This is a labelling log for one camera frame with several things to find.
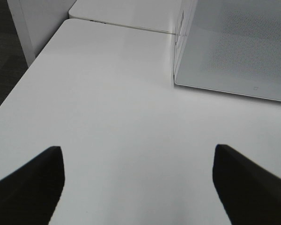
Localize white adjacent table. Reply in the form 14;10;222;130
68;0;181;34

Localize white microwave oven body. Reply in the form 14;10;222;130
171;0;198;87

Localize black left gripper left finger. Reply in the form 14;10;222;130
0;146;65;225

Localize white partition panel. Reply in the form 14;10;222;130
7;0;75;66

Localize white microwave door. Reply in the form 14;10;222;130
175;0;281;101

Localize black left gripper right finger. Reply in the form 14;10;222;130
212;144;281;225

